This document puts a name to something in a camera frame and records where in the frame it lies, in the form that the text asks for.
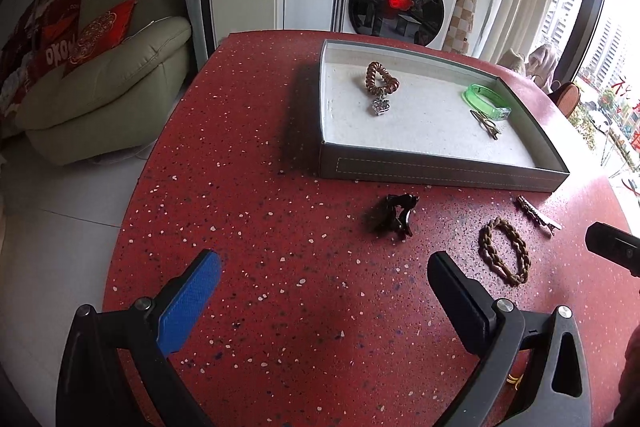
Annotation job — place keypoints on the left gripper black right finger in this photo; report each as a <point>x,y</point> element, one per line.
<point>555,386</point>

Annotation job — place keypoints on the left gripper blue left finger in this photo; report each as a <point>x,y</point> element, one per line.
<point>93,389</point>

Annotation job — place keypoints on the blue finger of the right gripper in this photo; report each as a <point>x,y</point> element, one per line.
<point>615,245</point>

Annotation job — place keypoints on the silver rhinestone hair clip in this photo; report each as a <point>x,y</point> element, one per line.
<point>537,216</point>

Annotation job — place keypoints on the black claw hair clip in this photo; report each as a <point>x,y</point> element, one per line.
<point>394,212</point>

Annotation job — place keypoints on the green translucent bangle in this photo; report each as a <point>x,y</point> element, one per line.
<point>487,102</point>

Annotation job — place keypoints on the silver crystal earring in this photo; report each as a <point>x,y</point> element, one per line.
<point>380,106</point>

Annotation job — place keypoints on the grey jewelry tray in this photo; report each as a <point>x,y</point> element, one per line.
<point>428,136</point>

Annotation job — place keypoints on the brown wooden chair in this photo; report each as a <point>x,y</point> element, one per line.
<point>566,98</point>

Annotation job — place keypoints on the pink towel on rack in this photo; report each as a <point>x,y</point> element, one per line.
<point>540,67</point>

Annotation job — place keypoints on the beige green sofa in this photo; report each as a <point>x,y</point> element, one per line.
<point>120,99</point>

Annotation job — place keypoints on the red embroidered cushion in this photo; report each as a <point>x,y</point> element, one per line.
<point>100,35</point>

